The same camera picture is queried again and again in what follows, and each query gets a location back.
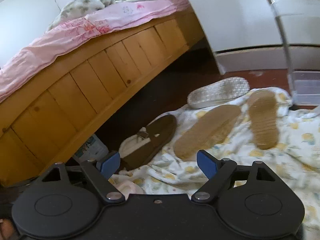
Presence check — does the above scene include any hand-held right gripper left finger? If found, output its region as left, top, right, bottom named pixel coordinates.
left=35, top=151, right=126, bottom=203

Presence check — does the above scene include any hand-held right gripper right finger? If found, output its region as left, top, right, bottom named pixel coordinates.
left=191, top=149, right=283, bottom=203

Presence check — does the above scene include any clear glitter slipper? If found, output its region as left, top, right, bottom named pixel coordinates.
left=187, top=76, right=250, bottom=110

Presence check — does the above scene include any pale pink soft item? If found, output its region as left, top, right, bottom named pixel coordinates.
left=110, top=180, right=146, bottom=196

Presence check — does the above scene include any tan flat-soled slipper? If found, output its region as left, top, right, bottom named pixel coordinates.
left=174, top=104, right=242, bottom=162

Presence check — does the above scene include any brown fleece-lined slipper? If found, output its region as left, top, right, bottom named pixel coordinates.
left=119, top=114, right=177, bottom=172

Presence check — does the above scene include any tan ribbed-sole slipper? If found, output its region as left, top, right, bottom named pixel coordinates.
left=246, top=90, right=280, bottom=150

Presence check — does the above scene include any floral white floor mat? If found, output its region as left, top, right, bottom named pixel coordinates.
left=110, top=86, right=320, bottom=230

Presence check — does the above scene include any clear plastic shoe rack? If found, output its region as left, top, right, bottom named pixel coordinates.
left=257, top=0, right=320, bottom=105

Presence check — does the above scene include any pink bed sheet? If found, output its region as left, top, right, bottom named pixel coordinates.
left=0, top=0, right=189, bottom=103

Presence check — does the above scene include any white cabinet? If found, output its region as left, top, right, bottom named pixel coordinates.
left=176, top=0, right=320, bottom=74

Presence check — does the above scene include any floral quilt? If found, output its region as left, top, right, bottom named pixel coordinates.
left=47, top=0, right=181, bottom=30

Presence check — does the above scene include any wooden bed frame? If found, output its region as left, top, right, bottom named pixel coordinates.
left=0, top=4, right=204, bottom=188

